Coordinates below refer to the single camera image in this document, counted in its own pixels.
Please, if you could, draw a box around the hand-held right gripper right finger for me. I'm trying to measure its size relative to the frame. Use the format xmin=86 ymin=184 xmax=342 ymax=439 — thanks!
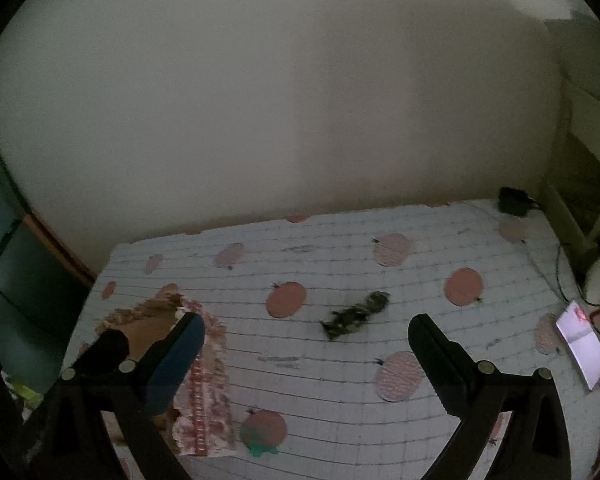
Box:
xmin=407 ymin=313 xmax=573 ymax=480

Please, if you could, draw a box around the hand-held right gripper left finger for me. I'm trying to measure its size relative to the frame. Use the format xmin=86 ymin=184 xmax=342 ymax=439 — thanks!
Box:
xmin=27 ymin=311 xmax=206 ymax=480

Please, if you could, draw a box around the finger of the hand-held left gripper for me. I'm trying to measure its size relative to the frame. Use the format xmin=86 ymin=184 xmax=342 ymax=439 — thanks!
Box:
xmin=77 ymin=329 xmax=132 ymax=373

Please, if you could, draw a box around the floral cardboard box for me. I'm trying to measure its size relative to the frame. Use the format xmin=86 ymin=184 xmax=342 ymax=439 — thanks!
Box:
xmin=94 ymin=296 xmax=238 ymax=458

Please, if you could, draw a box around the desktop with checked fruit-print cloth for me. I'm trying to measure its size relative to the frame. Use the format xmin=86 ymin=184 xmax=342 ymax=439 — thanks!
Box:
xmin=60 ymin=199 xmax=600 ymax=480

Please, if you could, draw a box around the yellow-green object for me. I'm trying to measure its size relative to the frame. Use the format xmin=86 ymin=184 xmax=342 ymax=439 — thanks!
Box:
xmin=7 ymin=382 xmax=43 ymax=406

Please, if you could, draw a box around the green cabinet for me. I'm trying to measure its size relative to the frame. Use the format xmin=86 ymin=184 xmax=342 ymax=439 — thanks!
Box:
xmin=0 ymin=132 xmax=96 ymax=341

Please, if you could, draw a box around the white smartphone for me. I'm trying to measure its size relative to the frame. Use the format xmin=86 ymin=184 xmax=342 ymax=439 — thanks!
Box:
xmin=555 ymin=301 xmax=600 ymax=392

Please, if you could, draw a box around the black power adapter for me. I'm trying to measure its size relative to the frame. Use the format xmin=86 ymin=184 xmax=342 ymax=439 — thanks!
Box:
xmin=497 ymin=186 xmax=538 ymax=217

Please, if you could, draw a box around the white wooden rack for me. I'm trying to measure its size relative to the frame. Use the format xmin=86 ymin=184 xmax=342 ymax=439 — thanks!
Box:
xmin=542 ymin=7 xmax=600 ymax=261

